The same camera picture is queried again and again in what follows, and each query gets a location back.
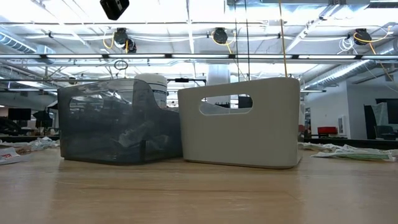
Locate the white packet with dark print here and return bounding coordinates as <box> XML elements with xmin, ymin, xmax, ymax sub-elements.
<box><xmin>0</xmin><ymin>141</ymin><xmax>30</xmax><ymax>151</ymax></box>
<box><xmin>118</xmin><ymin>123</ymin><xmax>147</xmax><ymax>149</ymax></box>

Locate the grey plastic bin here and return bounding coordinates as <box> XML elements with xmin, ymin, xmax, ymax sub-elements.
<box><xmin>177</xmin><ymin>77</ymin><xmax>303</xmax><ymax>170</ymax></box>

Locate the white wipes canister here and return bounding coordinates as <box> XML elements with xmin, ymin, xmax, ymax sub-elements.
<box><xmin>134</xmin><ymin>73</ymin><xmax>169</xmax><ymax>110</ymax></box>

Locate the brown translucent plastic bin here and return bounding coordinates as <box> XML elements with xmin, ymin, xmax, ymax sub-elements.
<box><xmin>57</xmin><ymin>78</ymin><xmax>183</xmax><ymax>166</ymax></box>

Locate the red storage box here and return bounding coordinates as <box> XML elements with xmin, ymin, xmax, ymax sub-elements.
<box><xmin>317</xmin><ymin>126</ymin><xmax>338</xmax><ymax>136</ymax></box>

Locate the green striped long packet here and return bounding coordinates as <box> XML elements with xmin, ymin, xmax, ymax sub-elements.
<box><xmin>310</xmin><ymin>146</ymin><xmax>397</xmax><ymax>163</ymax></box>

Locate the black computer monitor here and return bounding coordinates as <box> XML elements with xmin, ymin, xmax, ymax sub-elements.
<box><xmin>7</xmin><ymin>108</ymin><xmax>32</xmax><ymax>121</ymax></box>

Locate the small red tipped packet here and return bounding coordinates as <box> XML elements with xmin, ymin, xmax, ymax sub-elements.
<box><xmin>0</xmin><ymin>146</ymin><xmax>32</xmax><ymax>166</ymax></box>

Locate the black ceiling cable reel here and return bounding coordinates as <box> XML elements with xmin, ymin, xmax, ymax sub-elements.
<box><xmin>353</xmin><ymin>27</ymin><xmax>373</xmax><ymax>46</ymax></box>
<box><xmin>211</xmin><ymin>27</ymin><xmax>229</xmax><ymax>45</ymax></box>
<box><xmin>113</xmin><ymin>27</ymin><xmax>138</xmax><ymax>54</ymax></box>

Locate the yellow hanging cable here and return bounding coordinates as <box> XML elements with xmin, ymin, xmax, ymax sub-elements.
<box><xmin>277</xmin><ymin>0</ymin><xmax>289</xmax><ymax>78</ymax></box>

